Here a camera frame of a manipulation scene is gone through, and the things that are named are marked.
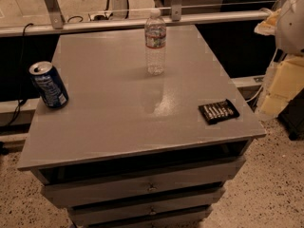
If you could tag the middle grey drawer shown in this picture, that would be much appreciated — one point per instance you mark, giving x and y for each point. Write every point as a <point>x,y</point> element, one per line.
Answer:
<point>144,207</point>

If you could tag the blue soda can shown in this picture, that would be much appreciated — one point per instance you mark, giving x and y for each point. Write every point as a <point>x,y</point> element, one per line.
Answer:
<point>49,84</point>

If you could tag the grey metal railing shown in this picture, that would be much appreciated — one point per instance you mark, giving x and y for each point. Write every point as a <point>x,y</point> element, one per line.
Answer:
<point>44,17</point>

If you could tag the grey drawer cabinet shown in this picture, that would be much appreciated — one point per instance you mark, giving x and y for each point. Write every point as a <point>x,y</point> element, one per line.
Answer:
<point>120,120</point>

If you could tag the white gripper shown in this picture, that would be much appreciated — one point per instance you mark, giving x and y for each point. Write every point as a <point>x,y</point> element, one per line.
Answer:
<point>291,28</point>

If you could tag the grey drawer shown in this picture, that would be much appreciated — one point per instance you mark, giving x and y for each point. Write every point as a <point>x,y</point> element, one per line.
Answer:
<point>159,220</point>
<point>144,207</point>
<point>169,178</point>

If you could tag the bottom grey drawer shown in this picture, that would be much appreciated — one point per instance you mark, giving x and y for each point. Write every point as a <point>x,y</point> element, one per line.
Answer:
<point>159,220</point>

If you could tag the clear plastic water bottle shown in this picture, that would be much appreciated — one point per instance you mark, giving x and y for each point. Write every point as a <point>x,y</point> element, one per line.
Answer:
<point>155,42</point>

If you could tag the top grey drawer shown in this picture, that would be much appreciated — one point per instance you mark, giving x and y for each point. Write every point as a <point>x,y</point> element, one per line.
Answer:
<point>169,178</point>

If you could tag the black drill bit case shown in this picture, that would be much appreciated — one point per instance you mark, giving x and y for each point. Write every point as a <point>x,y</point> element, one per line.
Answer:
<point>218,112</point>

